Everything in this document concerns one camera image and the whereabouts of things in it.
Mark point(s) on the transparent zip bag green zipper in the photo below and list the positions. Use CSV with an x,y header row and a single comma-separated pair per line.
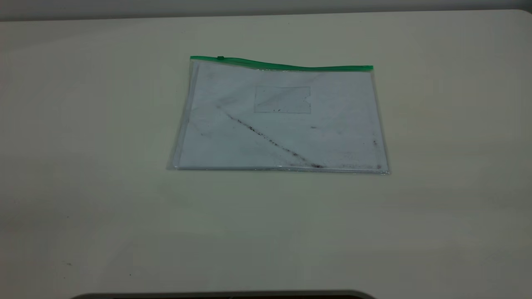
x,y
291,137

